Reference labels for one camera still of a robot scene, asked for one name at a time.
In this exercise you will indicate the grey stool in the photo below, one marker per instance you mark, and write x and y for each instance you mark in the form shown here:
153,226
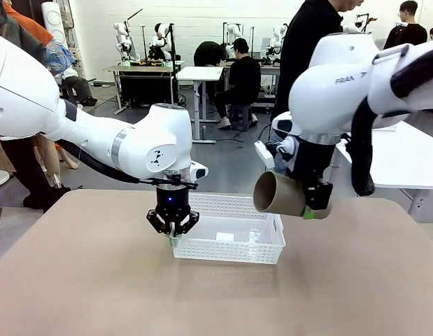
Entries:
241,115

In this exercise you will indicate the white height-adjustable desk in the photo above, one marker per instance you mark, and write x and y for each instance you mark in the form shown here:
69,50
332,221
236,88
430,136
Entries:
200,75

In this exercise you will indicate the person in black sweater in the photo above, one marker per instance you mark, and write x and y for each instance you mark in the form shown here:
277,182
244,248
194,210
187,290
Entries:
300,52

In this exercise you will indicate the seated person in brown trousers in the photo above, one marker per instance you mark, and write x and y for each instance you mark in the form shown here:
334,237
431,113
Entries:
78,89

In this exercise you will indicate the seated person with black cap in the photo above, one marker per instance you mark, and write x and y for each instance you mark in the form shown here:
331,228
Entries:
242,80

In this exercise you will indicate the right arm white wrist camera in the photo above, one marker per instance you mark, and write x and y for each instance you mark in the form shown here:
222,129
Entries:
265,154

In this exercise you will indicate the grey workbench with black panel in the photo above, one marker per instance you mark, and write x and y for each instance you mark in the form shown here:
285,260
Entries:
146,84

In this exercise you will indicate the bending person in black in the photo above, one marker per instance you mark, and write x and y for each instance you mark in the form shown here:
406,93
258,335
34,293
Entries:
207,52

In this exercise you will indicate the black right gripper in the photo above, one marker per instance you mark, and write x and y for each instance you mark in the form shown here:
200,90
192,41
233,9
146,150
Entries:
314,161

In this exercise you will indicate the arm white wrist camera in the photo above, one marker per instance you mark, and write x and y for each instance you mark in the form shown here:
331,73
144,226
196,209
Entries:
265,154
199,172

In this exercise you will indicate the standing person in black coat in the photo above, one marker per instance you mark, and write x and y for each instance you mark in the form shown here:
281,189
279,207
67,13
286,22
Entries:
406,33

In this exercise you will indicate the white perforated plastic basket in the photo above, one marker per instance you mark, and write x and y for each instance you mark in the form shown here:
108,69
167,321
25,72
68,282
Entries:
230,252

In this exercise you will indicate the grey background workbench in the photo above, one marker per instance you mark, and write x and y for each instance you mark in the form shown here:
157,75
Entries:
268,71

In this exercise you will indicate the white side table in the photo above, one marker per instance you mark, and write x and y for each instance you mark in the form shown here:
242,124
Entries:
405,157

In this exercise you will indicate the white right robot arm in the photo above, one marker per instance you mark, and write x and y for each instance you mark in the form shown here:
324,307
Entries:
324,94

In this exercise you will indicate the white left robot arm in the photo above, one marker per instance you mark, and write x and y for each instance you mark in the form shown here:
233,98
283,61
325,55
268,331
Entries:
97,140

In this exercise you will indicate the person in green jacket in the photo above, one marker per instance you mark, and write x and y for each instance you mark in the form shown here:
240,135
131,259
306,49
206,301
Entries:
27,35

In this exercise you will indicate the white tower appliance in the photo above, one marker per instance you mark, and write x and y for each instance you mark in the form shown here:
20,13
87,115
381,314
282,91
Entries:
55,21

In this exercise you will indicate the left arm white wrist camera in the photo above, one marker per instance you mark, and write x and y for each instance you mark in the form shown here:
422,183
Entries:
199,172

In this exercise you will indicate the white paper slip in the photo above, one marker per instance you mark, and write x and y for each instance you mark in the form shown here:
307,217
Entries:
225,237

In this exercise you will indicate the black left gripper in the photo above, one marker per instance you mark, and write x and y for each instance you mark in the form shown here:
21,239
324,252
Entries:
172,203

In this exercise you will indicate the brown cardboard tube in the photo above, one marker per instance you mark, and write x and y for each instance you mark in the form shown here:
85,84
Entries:
282,199

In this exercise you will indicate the person in orange jacket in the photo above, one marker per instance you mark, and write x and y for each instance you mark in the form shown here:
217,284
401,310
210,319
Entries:
30,26

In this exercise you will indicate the white round stand base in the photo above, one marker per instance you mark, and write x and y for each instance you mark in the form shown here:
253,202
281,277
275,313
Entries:
0,179

